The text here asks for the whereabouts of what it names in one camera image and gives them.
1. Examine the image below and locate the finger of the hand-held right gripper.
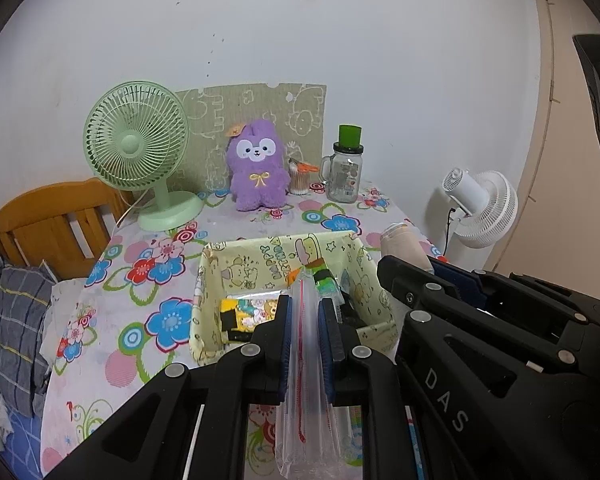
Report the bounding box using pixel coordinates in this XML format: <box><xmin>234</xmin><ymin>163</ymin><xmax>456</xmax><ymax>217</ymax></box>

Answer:
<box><xmin>430</xmin><ymin>259</ymin><xmax>600</xmax><ymax>317</ymax></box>
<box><xmin>376</xmin><ymin>255</ymin><xmax>486</xmax><ymax>322</ymax></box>

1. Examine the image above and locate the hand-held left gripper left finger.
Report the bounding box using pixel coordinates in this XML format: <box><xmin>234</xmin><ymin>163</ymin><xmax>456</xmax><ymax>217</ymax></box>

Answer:
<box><xmin>45</xmin><ymin>294</ymin><xmax>295</xmax><ymax>480</ymax></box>

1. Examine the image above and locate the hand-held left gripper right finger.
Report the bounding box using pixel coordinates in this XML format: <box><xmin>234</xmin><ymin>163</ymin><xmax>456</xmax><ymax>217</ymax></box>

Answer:
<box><xmin>317</xmin><ymin>297</ymin><xmax>416</xmax><ymax>480</ymax></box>

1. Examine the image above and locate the clear zip bag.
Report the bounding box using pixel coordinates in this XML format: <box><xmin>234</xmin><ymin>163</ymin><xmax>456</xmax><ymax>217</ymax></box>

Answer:
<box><xmin>275</xmin><ymin>265</ymin><xmax>361</xmax><ymax>480</ymax></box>

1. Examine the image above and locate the beige cloth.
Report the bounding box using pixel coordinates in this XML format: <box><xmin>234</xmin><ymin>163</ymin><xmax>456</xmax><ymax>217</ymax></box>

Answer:
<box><xmin>380</xmin><ymin>222</ymin><xmax>433</xmax><ymax>273</ymax></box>

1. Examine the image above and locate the cartoon printed tissue pack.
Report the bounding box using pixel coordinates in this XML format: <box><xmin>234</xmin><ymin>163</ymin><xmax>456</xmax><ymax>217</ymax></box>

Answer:
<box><xmin>232</xmin><ymin>296</ymin><xmax>281</xmax><ymax>333</ymax></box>

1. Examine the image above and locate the green orange black packet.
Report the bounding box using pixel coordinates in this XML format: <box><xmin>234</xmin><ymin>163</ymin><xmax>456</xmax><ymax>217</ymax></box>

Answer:
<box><xmin>307</xmin><ymin>255</ymin><xmax>343</xmax><ymax>311</ymax></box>

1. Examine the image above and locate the yellow printed fabric storage box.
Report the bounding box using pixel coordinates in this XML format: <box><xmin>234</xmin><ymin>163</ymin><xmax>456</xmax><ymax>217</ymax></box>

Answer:
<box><xmin>189</xmin><ymin>230</ymin><xmax>398</xmax><ymax>366</ymax></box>

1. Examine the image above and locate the white standing fan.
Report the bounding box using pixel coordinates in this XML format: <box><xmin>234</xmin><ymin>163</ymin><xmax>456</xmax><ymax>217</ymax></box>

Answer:
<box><xmin>441</xmin><ymin>168</ymin><xmax>519</xmax><ymax>250</ymax></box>

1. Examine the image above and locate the glass jar mug green lid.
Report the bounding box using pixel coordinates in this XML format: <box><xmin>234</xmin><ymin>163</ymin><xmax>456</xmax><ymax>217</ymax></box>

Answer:
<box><xmin>321</xmin><ymin>123</ymin><xmax>365</xmax><ymax>204</ymax></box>

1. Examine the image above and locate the floral tablecloth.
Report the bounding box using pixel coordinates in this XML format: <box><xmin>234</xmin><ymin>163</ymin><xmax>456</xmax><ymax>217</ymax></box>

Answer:
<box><xmin>40</xmin><ymin>185</ymin><xmax>448</xmax><ymax>480</ymax></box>

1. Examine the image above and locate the beige door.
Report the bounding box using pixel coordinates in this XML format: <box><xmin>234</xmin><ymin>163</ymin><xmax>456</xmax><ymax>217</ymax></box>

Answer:
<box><xmin>480</xmin><ymin>0</ymin><xmax>600</xmax><ymax>306</ymax></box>

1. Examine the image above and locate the cotton swab cup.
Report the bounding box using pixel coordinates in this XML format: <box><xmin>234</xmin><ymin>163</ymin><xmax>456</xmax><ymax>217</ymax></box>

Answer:
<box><xmin>288</xmin><ymin>159</ymin><xmax>312</xmax><ymax>196</ymax></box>

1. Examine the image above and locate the purple plush toy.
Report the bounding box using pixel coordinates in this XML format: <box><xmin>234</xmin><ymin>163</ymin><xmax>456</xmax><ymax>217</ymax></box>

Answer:
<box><xmin>226</xmin><ymin>119</ymin><xmax>291</xmax><ymax>212</ymax></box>

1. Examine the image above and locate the white bedding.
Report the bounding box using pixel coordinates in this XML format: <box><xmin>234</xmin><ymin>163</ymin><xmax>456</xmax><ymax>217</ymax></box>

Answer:
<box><xmin>37</xmin><ymin>260</ymin><xmax>88</xmax><ymax>376</ymax></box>

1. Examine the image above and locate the green printed board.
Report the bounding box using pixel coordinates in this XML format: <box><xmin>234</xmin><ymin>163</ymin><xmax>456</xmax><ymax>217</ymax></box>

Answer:
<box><xmin>175</xmin><ymin>82</ymin><xmax>327</xmax><ymax>193</ymax></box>

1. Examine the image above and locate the green desk fan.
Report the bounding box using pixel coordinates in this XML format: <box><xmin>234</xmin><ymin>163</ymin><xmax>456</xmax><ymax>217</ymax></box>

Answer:
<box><xmin>82</xmin><ymin>80</ymin><xmax>204</xmax><ymax>232</ymax></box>

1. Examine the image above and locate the grey plaid pillow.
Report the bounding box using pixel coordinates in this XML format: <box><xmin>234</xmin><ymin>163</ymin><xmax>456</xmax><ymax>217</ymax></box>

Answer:
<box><xmin>0</xmin><ymin>247</ymin><xmax>56</xmax><ymax>418</ymax></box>

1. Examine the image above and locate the wooden bed headboard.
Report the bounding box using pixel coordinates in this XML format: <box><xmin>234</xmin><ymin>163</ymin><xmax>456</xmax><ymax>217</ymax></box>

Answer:
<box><xmin>0</xmin><ymin>177</ymin><xmax>131</xmax><ymax>278</ymax></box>

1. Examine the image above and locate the blue bed sheet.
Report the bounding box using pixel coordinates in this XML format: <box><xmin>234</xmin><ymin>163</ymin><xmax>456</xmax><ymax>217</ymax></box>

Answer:
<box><xmin>0</xmin><ymin>400</ymin><xmax>46</xmax><ymax>480</ymax></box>

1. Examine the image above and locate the black fan cable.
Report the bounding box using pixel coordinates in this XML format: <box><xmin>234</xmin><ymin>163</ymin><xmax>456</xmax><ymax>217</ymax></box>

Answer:
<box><xmin>442</xmin><ymin>207</ymin><xmax>454</xmax><ymax>256</ymax></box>

